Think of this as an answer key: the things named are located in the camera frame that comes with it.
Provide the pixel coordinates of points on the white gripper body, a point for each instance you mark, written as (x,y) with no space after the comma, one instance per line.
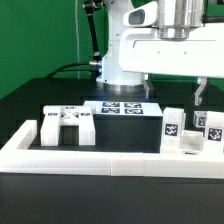
(201,55)

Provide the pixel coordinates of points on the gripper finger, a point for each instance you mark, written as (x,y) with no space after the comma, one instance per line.
(148,86)
(203,83)

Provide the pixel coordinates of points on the white chair seat part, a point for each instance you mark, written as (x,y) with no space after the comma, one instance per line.
(190,142)

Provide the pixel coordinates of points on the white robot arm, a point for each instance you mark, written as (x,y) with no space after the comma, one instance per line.
(169,37)

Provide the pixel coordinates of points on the white chair back part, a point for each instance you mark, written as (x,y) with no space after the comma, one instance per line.
(56,117)

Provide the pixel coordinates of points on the small tagged white cube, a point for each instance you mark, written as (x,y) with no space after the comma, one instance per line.
(199,119)

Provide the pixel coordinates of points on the white sheet with tags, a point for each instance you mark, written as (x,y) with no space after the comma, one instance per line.
(116,108)

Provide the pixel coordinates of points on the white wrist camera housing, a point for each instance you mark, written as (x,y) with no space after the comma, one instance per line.
(143,16)

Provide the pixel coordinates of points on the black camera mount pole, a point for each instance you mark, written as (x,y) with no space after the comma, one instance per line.
(89,8)

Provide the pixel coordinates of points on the white U-shaped border frame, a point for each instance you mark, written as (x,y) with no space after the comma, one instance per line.
(17,157)

